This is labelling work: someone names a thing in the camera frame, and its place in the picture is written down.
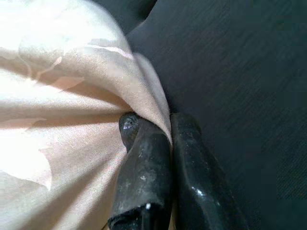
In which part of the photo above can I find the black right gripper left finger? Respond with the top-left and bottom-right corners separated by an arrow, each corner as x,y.
107,112 -> 173,230

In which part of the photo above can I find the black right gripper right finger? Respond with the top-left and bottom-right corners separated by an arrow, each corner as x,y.
169,113 -> 250,230

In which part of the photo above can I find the beige flower bed sheet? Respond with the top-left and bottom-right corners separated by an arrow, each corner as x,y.
0,0 -> 173,230

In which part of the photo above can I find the dark fabric bed base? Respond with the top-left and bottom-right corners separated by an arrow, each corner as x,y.
112,0 -> 307,230

